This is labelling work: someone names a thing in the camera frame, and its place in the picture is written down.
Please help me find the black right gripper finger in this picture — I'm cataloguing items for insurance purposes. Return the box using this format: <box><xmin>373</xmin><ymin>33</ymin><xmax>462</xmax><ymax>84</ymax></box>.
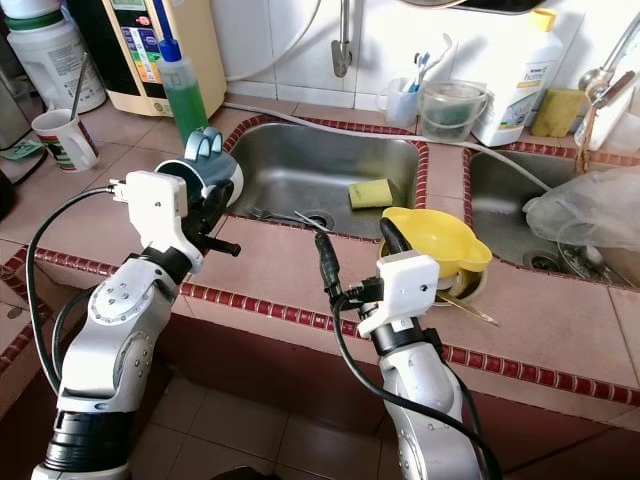
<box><xmin>378</xmin><ymin>217</ymin><xmax>413</xmax><ymax>256</ymax></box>
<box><xmin>315</xmin><ymin>232</ymin><xmax>353</xmax><ymax>306</ymax></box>

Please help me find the yellow plastic bowl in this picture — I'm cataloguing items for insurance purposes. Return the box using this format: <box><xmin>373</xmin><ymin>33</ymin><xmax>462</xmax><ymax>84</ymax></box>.
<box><xmin>380</xmin><ymin>207</ymin><xmax>494</xmax><ymax>278</ymax></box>

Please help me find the teal and white mug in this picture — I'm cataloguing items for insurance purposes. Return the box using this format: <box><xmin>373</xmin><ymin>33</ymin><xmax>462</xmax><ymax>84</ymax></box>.
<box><xmin>167</xmin><ymin>126</ymin><xmax>245</xmax><ymax>207</ymax></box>

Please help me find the metal fork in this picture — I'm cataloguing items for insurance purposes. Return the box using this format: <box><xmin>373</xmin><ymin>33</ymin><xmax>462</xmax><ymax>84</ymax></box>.
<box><xmin>250</xmin><ymin>207</ymin><xmax>332</xmax><ymax>230</ymax></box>

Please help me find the yellow dish sponge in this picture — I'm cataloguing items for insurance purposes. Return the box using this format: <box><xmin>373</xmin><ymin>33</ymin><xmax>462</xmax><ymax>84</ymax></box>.
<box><xmin>347</xmin><ymin>179</ymin><xmax>397</xmax><ymax>210</ymax></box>

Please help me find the stainless steel bowl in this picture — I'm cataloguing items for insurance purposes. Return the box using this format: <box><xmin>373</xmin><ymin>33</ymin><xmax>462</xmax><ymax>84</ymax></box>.
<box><xmin>434</xmin><ymin>263</ymin><xmax>487</xmax><ymax>302</ymax></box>

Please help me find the gold metal spoon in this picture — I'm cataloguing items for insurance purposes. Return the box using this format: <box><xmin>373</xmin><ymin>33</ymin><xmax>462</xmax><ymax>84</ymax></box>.
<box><xmin>439</xmin><ymin>294</ymin><xmax>500</xmax><ymax>327</ymax></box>

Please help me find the steel sink basin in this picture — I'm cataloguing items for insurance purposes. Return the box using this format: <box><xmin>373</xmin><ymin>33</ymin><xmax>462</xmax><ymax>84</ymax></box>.
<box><xmin>462</xmin><ymin>147</ymin><xmax>640</xmax><ymax>293</ymax></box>
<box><xmin>224</xmin><ymin>114</ymin><xmax>430</xmax><ymax>242</ymax></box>

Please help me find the green dish soap bottle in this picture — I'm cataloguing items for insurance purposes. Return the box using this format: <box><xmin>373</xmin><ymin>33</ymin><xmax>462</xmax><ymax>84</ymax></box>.
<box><xmin>156</xmin><ymin>38</ymin><xmax>212</xmax><ymax>147</ymax></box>

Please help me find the small translucent cup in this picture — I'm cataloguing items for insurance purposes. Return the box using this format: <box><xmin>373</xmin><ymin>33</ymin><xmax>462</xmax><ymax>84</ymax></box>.
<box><xmin>384</xmin><ymin>78</ymin><xmax>422</xmax><ymax>127</ymax></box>

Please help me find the clear plastic bucket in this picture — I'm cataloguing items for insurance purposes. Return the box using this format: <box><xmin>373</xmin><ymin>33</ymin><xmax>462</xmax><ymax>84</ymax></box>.
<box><xmin>417</xmin><ymin>80</ymin><xmax>494</xmax><ymax>142</ymax></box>

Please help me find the white printed mug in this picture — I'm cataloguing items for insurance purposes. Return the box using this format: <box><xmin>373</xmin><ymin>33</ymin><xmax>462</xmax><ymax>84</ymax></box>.
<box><xmin>31</xmin><ymin>110</ymin><xmax>100</xmax><ymax>174</ymax></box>

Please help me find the beige water purifier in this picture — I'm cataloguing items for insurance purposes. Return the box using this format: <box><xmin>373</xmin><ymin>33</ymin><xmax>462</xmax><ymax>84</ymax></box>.
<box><xmin>74</xmin><ymin>0</ymin><xmax>229</xmax><ymax>120</ymax></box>

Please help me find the blue toothbrush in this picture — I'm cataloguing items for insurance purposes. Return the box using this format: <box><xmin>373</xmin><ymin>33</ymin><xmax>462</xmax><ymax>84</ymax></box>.
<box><xmin>407</xmin><ymin>52</ymin><xmax>434</xmax><ymax>94</ymax></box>

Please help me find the clear plastic bag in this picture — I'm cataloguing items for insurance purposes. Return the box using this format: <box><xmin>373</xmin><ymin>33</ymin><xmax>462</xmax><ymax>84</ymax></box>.
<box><xmin>522</xmin><ymin>165</ymin><xmax>640</xmax><ymax>253</ymax></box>

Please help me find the white bottle with yellow cap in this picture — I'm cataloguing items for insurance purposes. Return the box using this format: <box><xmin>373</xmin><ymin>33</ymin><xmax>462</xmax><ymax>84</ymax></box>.
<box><xmin>471</xmin><ymin>8</ymin><xmax>565</xmax><ymax>149</ymax></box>

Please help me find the black round appliance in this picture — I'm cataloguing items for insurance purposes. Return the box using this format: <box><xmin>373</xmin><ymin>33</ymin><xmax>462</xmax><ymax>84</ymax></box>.
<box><xmin>0</xmin><ymin>163</ymin><xmax>17</xmax><ymax>218</ymax></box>

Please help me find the ochre sponge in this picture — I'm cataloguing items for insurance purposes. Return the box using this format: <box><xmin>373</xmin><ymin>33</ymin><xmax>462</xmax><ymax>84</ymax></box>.
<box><xmin>529</xmin><ymin>88</ymin><xmax>590</xmax><ymax>139</ymax></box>

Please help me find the large white plastic jar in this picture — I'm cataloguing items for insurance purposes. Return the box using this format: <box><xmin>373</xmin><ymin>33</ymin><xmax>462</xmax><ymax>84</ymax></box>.
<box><xmin>0</xmin><ymin>0</ymin><xmax>107</xmax><ymax>115</ymax></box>

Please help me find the dark hanging wok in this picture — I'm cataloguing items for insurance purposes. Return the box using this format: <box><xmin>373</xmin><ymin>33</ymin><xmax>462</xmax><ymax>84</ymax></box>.
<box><xmin>399</xmin><ymin>0</ymin><xmax>552</xmax><ymax>16</ymax></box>

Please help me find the chrome sink faucet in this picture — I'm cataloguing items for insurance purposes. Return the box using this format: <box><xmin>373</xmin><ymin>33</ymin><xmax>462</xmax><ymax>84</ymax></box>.
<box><xmin>574</xmin><ymin>10</ymin><xmax>640</xmax><ymax>153</ymax></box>

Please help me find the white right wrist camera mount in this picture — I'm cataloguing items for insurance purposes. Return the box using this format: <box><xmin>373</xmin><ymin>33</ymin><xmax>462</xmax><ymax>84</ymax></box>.
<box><xmin>356</xmin><ymin>250</ymin><xmax>442</xmax><ymax>340</ymax></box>

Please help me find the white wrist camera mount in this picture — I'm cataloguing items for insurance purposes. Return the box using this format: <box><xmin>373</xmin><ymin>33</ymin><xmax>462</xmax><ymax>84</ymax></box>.
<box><xmin>109</xmin><ymin>170</ymin><xmax>200</xmax><ymax>272</ymax></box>
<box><xmin>356</xmin><ymin>250</ymin><xmax>442</xmax><ymax>340</ymax></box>

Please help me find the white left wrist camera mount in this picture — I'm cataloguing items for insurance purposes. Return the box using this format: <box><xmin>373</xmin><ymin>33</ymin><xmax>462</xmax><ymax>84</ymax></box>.
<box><xmin>109</xmin><ymin>170</ymin><xmax>200</xmax><ymax>272</ymax></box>

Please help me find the white water hose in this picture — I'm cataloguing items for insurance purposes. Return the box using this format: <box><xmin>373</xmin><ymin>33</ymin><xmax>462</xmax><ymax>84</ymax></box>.
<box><xmin>224</xmin><ymin>101</ymin><xmax>553</xmax><ymax>193</ymax></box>

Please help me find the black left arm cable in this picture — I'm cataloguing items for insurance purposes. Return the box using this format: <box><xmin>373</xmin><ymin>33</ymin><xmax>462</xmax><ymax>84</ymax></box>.
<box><xmin>24</xmin><ymin>184</ymin><xmax>127</xmax><ymax>398</ymax></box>

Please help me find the chrome wall tap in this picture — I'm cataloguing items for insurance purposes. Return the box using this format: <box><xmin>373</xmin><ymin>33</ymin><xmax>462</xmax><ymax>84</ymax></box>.
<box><xmin>329</xmin><ymin>0</ymin><xmax>357</xmax><ymax>80</ymax></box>

